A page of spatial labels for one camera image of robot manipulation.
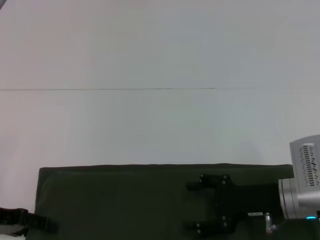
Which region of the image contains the black cable with silver plug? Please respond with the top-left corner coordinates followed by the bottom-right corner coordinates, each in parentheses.
top-left (263, 212), bottom-right (279, 233)

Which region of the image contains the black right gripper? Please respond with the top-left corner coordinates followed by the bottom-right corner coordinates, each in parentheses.
top-left (184, 173), bottom-right (285, 236)

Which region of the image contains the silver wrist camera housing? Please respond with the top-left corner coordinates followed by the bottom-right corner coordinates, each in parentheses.
top-left (289, 134), bottom-right (320, 209)

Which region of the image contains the dark green t-shirt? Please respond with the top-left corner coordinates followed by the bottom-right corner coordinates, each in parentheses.
top-left (34, 163), bottom-right (320, 240)

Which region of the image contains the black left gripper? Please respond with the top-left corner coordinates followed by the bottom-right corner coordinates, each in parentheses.
top-left (0, 206), bottom-right (59, 238)

